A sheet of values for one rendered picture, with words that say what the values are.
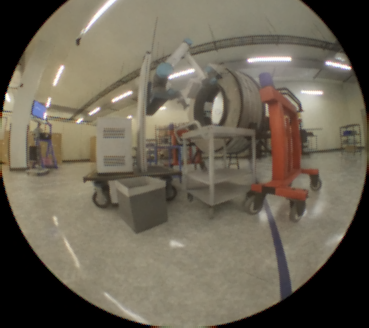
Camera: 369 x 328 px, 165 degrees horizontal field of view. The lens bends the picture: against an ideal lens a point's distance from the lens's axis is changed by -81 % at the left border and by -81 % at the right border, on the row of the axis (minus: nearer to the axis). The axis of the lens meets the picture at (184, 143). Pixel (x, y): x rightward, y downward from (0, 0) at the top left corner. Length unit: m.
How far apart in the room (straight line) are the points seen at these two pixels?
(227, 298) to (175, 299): 0.18
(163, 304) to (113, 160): 1.07
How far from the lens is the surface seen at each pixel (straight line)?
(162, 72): 1.23
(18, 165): 4.72
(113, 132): 1.19
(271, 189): 0.95
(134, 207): 0.81
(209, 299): 0.58
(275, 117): 1.07
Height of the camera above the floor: 0.53
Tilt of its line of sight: 3 degrees up
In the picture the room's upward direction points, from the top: 2 degrees counter-clockwise
